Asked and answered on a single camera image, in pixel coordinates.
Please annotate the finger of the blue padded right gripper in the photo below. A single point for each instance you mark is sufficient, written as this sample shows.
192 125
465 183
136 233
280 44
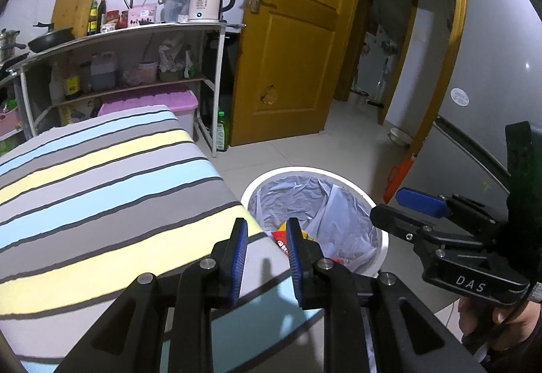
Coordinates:
423 203

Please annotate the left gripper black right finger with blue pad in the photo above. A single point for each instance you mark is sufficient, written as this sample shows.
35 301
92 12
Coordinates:
370 323

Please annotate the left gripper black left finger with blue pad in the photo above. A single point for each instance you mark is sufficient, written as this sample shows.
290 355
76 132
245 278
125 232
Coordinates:
129 335

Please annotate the white trash bin with liner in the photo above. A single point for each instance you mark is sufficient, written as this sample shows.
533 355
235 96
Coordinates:
330 209

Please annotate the metal kitchen shelf rack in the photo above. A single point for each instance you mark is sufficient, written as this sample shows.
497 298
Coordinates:
131 46

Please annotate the person's right hand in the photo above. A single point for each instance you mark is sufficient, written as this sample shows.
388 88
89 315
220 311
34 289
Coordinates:
517 325

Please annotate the orange dustpan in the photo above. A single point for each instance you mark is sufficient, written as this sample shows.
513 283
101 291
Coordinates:
396 177

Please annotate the striped tablecloth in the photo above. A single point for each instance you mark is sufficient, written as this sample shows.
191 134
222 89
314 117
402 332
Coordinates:
87 207

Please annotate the green glass bottle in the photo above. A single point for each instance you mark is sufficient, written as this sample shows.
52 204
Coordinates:
223 131

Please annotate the purple lidded storage box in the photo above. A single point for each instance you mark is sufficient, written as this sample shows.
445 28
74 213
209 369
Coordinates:
182 102

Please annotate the pink plastic basket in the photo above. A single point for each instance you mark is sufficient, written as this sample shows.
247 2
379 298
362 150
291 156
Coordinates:
9 121

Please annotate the yellow wooden door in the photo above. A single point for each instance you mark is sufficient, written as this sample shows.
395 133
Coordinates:
291 53

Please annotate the grey plastic jug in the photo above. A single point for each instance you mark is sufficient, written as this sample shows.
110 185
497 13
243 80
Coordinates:
103 70

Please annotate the black frying pan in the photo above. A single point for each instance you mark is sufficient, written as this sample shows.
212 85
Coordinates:
53 37

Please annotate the dark sauce bottle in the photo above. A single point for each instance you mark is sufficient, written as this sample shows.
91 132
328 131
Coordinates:
92 20

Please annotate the pink utensil holder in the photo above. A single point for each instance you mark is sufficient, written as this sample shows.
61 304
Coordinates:
142 15

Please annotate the stainless steel steamer pot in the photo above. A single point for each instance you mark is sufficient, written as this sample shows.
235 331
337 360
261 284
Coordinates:
9 43

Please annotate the clear plastic container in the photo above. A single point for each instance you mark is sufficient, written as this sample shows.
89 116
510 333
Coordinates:
174 11

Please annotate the wooden cutting board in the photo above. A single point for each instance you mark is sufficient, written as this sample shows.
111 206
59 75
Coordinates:
72 14

